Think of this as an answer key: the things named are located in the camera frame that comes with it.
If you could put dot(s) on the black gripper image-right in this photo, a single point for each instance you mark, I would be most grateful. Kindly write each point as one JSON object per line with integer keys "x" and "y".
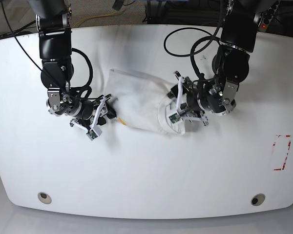
{"x": 192, "y": 107}

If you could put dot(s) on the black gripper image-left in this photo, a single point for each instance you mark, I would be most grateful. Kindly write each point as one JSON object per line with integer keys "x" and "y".
{"x": 84, "y": 111}

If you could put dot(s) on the white printed T-shirt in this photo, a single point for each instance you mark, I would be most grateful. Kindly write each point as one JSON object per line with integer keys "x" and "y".
{"x": 140, "y": 101}

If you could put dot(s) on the red tape rectangle marker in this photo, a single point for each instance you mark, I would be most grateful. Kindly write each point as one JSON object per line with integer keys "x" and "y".
{"x": 280, "y": 152}

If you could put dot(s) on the black power strip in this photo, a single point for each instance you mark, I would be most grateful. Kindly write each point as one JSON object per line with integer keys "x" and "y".
{"x": 268, "y": 16}

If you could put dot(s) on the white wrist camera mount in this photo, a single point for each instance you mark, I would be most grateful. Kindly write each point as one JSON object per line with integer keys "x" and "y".
{"x": 90, "y": 127}
{"x": 177, "y": 114}

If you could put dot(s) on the left table cable grommet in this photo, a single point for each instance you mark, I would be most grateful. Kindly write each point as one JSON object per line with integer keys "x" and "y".
{"x": 44, "y": 198}

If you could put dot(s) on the table cable grommet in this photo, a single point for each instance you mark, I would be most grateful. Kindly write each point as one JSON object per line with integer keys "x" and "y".
{"x": 258, "y": 199}
{"x": 44, "y": 198}

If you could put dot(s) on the right table cable grommet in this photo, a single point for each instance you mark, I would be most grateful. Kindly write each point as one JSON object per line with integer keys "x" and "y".
{"x": 258, "y": 199}

